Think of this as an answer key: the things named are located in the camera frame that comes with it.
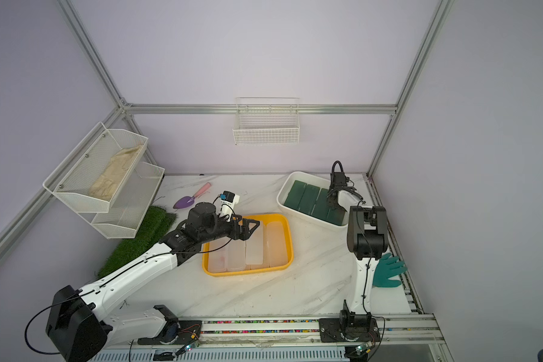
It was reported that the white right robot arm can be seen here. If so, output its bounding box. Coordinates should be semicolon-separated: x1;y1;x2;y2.
319;161;389;345

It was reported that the white wire wall basket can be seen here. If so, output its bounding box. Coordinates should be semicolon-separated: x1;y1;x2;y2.
232;97;300;146

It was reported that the white mesh two-tier shelf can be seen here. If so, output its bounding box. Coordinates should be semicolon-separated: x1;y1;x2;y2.
43;123;164;239

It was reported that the yellow plastic tray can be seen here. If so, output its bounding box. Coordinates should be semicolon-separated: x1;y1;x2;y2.
202;214;294;277

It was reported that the clear pencil case pink pen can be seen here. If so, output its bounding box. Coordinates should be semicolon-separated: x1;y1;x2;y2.
208;238;229;274

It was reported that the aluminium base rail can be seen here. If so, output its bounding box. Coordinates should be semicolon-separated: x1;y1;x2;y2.
93;315;453;361

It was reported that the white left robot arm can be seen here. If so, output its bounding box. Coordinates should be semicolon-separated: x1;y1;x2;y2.
45;202;260;361

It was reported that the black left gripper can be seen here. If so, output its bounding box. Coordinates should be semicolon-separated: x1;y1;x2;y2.
201;214;259;245

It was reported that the green artificial grass mat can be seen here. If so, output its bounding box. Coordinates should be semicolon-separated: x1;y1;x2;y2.
97;206;177;278

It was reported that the green pencil case back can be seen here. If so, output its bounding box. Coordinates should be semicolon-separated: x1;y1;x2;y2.
284;180;307;211

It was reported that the beige cloth in shelf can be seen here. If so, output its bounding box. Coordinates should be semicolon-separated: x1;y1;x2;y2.
88;145;142;202

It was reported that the green pencil case back angled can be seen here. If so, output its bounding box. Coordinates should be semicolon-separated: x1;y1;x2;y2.
298;184;321;215

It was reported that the purple pink garden trowel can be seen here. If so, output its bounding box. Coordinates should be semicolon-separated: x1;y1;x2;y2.
173;182;211;210

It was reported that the white plastic storage box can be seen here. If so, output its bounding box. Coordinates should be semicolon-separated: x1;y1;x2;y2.
276;170;364;231

